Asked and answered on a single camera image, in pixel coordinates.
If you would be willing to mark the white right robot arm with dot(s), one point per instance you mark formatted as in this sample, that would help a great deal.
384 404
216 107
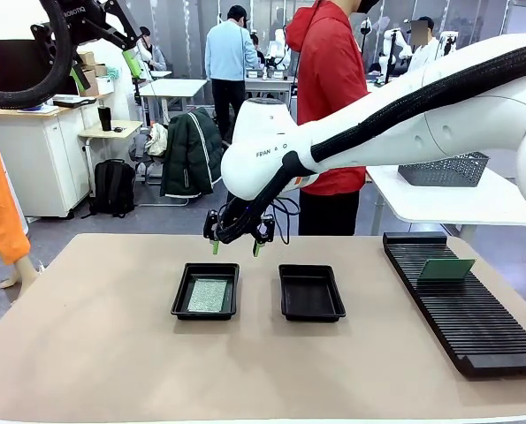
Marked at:
262 132

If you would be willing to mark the black tumbler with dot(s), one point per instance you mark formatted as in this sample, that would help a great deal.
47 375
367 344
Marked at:
105 119

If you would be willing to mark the small cardboard box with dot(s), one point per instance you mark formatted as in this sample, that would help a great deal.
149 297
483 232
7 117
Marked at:
86 58

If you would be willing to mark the black slotted board rack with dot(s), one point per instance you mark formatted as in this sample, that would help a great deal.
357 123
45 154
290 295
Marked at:
466 318

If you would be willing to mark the white work table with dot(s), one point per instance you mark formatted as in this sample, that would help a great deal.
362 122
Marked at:
174 86

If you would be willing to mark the medium cardboard box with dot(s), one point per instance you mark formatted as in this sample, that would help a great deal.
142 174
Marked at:
101 70

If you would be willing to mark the dark green jacket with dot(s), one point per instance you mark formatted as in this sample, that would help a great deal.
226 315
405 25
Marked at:
187 154

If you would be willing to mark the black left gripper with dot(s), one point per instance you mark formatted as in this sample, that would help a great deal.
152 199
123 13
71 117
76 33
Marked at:
88 20

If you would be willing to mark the grey mesh basket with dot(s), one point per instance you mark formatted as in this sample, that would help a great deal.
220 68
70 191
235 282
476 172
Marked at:
444 172

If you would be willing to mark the black ESD tray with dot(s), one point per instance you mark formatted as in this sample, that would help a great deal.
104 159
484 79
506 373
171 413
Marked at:
311 300
180 309

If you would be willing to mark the black backpack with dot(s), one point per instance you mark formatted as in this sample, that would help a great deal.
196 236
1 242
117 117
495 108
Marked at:
114 187

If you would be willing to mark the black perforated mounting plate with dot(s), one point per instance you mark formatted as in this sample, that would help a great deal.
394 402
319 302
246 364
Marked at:
43 44

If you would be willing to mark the person in grey hoodie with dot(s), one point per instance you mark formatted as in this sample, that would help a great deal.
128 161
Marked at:
156 57

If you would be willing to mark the person in red jacket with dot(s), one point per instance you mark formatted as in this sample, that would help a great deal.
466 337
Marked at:
329 66

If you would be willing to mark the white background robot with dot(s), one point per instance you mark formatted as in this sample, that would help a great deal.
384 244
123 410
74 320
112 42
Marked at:
280 48
397 42

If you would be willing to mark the black keyboard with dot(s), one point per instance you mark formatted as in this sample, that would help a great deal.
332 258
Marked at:
74 102

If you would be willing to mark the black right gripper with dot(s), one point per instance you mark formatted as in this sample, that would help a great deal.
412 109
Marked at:
245 221

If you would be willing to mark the metal frame workbench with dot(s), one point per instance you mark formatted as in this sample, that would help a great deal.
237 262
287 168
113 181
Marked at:
267 84

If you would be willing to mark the man in white jacket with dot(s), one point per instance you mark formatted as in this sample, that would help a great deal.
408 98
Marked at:
424 55

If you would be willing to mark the large cardboard box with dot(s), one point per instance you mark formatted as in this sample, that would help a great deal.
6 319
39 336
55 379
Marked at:
93 88

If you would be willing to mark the wooden top side table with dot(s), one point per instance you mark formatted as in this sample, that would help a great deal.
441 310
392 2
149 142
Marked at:
127 127

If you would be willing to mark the man in blue sweater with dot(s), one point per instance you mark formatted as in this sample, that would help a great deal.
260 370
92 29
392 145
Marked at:
227 53

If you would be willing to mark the white storage box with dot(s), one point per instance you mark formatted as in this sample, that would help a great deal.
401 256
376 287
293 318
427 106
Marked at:
105 85

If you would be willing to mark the green circuit board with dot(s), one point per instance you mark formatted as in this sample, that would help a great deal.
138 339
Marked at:
446 269
207 295

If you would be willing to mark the black computer monitor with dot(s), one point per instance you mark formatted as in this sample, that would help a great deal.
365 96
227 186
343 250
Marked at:
24 66

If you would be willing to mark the grey chair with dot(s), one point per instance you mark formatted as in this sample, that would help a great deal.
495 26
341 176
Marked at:
138 148

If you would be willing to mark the white cloth bag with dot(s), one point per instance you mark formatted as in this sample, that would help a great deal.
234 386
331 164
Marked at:
157 141

